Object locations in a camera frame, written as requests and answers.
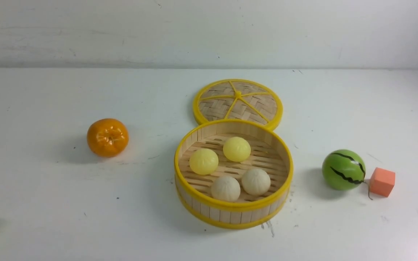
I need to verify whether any yellow bun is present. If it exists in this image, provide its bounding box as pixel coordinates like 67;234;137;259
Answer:
189;148;219;175
222;137;251;162

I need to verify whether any white bun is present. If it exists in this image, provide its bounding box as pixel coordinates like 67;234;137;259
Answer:
210;176;241;203
242;168;271;196

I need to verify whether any yellow bamboo steamer lid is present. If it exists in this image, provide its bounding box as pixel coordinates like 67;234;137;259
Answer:
192;79;283;130

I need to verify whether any yellow bamboo steamer tray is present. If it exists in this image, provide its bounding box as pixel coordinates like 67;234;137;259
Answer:
174;119;294;229

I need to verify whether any orange toy tangerine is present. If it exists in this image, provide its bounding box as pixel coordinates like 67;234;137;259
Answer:
86;118;129;158

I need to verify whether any green toy watermelon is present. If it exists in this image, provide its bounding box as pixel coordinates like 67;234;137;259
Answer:
321;149;366;191

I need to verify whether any orange foam cube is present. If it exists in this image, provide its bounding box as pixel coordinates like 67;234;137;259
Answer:
369;167;396;197

